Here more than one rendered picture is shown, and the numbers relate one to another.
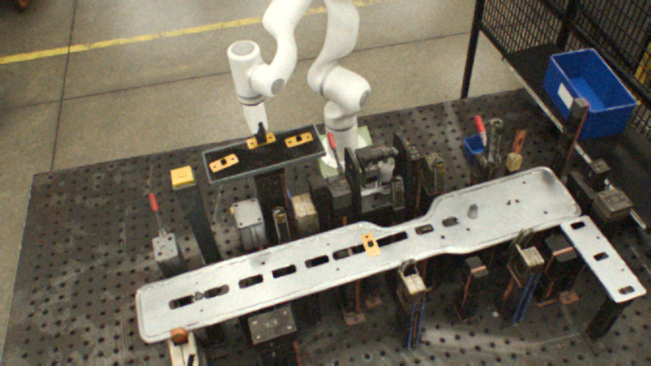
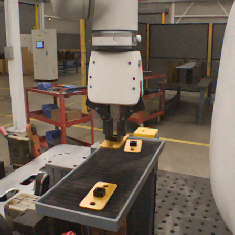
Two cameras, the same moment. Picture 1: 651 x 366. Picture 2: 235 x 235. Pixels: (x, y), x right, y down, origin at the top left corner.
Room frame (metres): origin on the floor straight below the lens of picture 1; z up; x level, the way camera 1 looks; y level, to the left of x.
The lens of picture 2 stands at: (1.55, -0.24, 1.40)
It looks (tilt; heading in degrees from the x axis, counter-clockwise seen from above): 15 degrees down; 124
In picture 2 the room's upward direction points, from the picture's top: straight up
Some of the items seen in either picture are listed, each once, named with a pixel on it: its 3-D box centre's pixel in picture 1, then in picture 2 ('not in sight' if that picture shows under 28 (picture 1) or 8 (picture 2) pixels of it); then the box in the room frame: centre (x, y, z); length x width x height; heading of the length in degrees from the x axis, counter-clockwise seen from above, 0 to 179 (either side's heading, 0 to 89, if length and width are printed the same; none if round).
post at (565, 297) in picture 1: (573, 266); not in sight; (0.94, -0.76, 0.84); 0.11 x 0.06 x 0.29; 15
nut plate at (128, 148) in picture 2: (223, 162); (133, 143); (1.22, 0.32, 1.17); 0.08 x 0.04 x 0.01; 117
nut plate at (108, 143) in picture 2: (261, 139); (115, 138); (1.25, 0.20, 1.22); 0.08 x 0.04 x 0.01; 108
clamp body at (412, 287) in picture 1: (409, 308); not in sight; (0.83, -0.21, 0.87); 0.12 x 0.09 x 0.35; 15
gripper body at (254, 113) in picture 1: (255, 108); (115, 74); (1.25, 0.20, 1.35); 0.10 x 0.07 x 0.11; 18
